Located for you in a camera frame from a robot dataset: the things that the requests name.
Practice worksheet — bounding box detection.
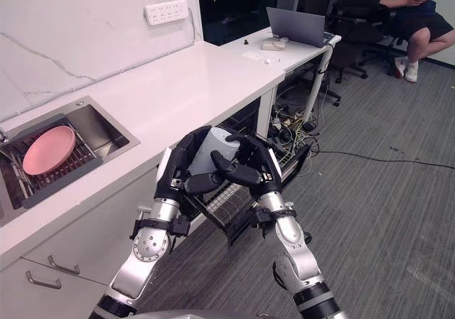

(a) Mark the black office chair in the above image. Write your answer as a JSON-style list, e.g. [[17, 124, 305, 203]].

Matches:
[[321, 0, 410, 107]]

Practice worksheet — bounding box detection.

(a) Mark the metal drawer handle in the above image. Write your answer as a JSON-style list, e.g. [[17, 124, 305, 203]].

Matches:
[[48, 254, 81, 275], [25, 270, 62, 290]]

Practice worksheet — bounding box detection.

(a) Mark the white desk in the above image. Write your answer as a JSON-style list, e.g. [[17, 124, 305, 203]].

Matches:
[[220, 26, 342, 139]]

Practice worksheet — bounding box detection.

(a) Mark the beige box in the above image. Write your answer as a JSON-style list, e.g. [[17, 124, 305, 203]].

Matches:
[[262, 36, 289, 52]]

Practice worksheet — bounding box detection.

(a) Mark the black monitor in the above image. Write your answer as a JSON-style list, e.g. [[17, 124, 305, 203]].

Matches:
[[197, 0, 299, 47]]

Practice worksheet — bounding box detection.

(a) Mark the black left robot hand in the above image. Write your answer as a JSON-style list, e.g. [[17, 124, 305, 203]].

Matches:
[[154, 125, 228, 201]]

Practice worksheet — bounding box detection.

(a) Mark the grey laptop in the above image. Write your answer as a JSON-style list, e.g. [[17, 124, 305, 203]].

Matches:
[[266, 6, 336, 48]]

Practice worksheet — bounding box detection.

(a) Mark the dark sink drying rack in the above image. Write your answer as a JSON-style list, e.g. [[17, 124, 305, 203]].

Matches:
[[0, 116, 104, 209]]

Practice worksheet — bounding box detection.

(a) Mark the white power strip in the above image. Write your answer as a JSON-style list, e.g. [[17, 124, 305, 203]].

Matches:
[[144, 0, 188, 26]]

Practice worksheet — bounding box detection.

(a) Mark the tangle of cables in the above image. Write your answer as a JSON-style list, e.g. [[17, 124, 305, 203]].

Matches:
[[270, 102, 321, 156]]

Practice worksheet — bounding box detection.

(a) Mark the stainless steel sink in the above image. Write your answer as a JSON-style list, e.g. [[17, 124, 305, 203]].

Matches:
[[0, 95, 141, 227]]

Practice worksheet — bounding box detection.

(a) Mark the pale blue cup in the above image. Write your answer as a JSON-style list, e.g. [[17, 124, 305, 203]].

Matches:
[[189, 126, 241, 176]]

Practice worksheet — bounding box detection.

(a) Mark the black floor cable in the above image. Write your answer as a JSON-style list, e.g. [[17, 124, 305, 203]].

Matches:
[[312, 149, 455, 171]]

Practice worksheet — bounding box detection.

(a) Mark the open dishwasher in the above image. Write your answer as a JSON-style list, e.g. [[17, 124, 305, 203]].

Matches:
[[183, 114, 316, 251]]

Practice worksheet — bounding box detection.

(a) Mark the white kitchen counter cabinet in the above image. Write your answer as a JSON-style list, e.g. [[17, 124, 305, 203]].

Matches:
[[0, 40, 287, 319]]

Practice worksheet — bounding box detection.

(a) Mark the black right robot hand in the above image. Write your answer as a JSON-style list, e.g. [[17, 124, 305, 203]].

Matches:
[[210, 132, 284, 196]]

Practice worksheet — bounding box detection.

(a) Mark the pink plate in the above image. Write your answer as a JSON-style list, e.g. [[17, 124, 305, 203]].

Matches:
[[22, 126, 76, 176]]

